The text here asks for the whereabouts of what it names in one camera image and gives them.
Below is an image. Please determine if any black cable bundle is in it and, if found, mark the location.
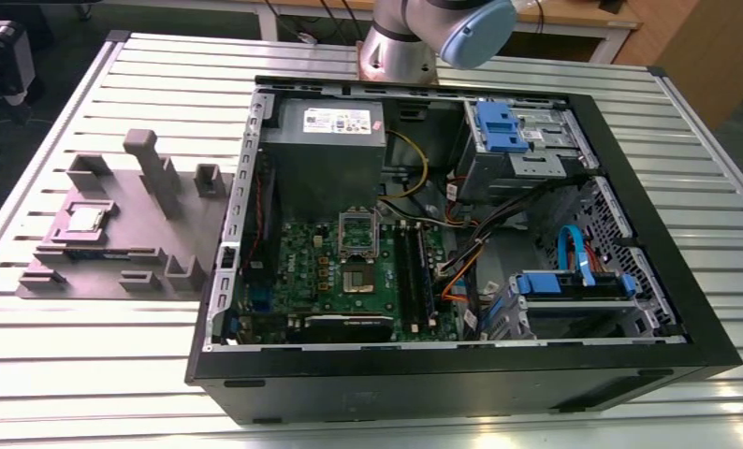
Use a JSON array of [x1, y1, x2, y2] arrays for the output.
[[438, 175, 595, 277]]

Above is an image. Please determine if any blue ribbon wire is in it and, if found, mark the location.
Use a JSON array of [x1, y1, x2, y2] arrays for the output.
[[478, 297, 510, 340]]

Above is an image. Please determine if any silver disk bay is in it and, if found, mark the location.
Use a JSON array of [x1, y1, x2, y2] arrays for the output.
[[505, 269, 685, 341]]

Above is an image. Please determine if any hard disk in blue carrier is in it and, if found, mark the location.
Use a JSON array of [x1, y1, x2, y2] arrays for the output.
[[511, 270, 637, 301]]

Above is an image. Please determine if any installed black RAM stick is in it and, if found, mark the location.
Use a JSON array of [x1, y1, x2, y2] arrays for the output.
[[410, 221, 439, 328]]

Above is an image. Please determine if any yellow wire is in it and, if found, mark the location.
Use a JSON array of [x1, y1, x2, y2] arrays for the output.
[[381, 130, 430, 201]]

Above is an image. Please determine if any green motherboard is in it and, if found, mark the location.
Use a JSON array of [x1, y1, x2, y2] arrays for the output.
[[235, 205, 471, 345]]

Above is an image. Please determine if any wooden desk white frame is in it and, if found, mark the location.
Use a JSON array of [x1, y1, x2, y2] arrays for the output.
[[254, 0, 645, 65]]

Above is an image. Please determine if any CPU with silver top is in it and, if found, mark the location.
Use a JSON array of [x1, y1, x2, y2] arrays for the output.
[[62, 205, 107, 234]]

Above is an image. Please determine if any black graphics card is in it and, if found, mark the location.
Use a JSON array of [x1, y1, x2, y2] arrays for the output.
[[287, 312, 394, 344]]

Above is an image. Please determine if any spare RAM stick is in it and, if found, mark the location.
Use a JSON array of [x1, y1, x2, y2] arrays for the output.
[[63, 251, 133, 261]]

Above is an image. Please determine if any silver drive cage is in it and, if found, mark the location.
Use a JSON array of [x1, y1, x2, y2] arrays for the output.
[[455, 98, 598, 203]]

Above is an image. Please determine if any long black RAM slot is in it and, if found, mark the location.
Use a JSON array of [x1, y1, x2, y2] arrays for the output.
[[394, 221, 419, 331]]

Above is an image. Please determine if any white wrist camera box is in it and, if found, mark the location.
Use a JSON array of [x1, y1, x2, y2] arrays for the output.
[[0, 21, 38, 108]]

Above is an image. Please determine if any grey parts rack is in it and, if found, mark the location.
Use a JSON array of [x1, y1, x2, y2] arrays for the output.
[[17, 129, 235, 301]]

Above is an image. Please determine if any blue plastic drive latch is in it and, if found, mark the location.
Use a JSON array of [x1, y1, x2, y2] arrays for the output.
[[477, 101, 530, 154]]

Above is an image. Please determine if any CPU socket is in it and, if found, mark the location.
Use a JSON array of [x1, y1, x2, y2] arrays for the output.
[[338, 261, 381, 297]]

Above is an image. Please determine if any black open PC case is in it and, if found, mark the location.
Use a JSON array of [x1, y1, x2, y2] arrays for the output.
[[185, 74, 743, 426]]

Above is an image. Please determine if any orange wire bundle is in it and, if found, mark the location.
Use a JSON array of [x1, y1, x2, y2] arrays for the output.
[[438, 275, 471, 303]]

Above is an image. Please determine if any wooden cabinet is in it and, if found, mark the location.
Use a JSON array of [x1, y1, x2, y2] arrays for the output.
[[613, 0, 743, 130]]

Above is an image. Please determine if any grey power supply unit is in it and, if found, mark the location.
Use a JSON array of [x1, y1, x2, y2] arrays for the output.
[[262, 98, 387, 221]]

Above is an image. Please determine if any blue flat wire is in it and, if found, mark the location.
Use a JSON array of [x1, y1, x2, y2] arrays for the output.
[[557, 224, 595, 287]]

